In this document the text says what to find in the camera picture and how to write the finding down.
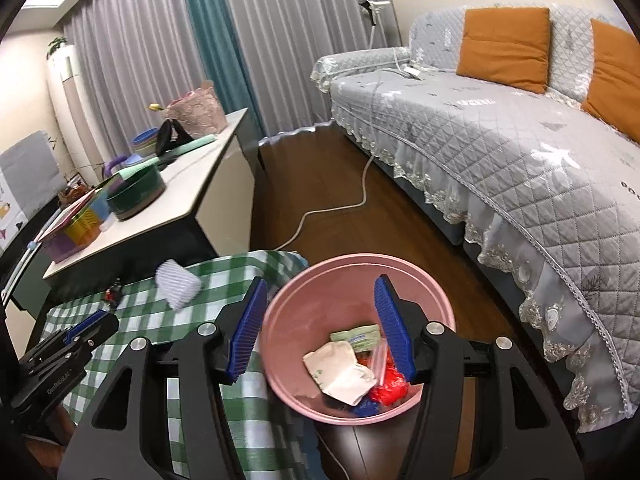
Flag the blue plastic bag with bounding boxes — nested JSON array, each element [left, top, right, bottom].
[[350, 392, 381, 417]]

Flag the purple handled jug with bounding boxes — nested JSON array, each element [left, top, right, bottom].
[[102, 156, 146, 178]]

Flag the white top cabinet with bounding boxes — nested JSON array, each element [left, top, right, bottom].
[[42, 107, 266, 306]]

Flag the colourful storage containers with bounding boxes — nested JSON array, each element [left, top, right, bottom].
[[37, 187, 111, 263]]

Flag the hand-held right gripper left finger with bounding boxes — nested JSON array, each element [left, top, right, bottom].
[[65, 276, 269, 480]]

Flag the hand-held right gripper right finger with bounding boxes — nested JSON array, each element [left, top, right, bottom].
[[374, 274, 586, 480]]

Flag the green and white snack packet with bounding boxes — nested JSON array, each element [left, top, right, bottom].
[[329, 324, 382, 353]]

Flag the orange cushion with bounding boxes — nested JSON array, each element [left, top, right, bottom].
[[581, 18, 640, 133], [456, 7, 551, 93]]

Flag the pink lace basket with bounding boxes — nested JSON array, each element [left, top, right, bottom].
[[164, 80, 228, 138]]

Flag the small potted plant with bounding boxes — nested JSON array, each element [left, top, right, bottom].
[[60, 175, 96, 206]]

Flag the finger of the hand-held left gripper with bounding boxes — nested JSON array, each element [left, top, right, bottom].
[[74, 314, 120, 358], [64, 309, 108, 340]]

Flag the mint green board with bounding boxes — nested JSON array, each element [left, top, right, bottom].
[[112, 135, 217, 177]]

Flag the white standing air conditioner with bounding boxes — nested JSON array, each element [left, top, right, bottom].
[[46, 45, 108, 186]]

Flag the red plastic bag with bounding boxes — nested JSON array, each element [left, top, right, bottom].
[[372, 362, 408, 405]]

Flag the grey curtain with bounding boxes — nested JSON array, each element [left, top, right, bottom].
[[62, 0, 401, 171]]

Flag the white foam net sleeve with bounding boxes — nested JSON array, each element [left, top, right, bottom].
[[155, 259, 202, 310]]

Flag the clear plastic wrapper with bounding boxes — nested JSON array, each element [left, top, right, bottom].
[[367, 342, 388, 386]]

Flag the dark low cabinet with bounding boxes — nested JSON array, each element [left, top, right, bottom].
[[0, 205, 66, 311]]

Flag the green round tin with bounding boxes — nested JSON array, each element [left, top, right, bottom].
[[106, 165, 167, 221]]

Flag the grey cloth cover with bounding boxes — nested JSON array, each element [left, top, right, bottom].
[[0, 130, 63, 221]]

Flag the stack of coloured bowls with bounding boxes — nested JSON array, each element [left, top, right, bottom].
[[131, 129, 160, 157]]

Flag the white power cable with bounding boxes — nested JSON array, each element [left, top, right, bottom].
[[270, 10, 411, 251]]

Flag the white paper bag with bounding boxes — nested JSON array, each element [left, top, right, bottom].
[[302, 341, 378, 405]]

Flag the grey quilted sofa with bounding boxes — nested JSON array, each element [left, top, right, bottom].
[[310, 2, 640, 433]]

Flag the teal curtain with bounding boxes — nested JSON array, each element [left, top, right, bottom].
[[178, 0, 266, 136]]

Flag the green checkered tablecloth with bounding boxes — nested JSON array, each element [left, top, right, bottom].
[[40, 250, 321, 480]]

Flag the pink plastic bin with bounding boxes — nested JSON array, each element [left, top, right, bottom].
[[263, 254, 457, 428]]

